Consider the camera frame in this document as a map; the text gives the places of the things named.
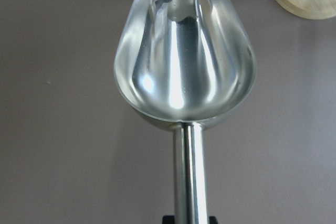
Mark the stainless steel ice scoop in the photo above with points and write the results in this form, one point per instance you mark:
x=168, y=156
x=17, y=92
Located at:
x=185, y=65

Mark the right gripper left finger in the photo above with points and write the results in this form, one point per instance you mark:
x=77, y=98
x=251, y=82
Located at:
x=168, y=220

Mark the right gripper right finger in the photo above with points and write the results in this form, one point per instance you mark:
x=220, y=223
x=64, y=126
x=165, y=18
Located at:
x=212, y=220

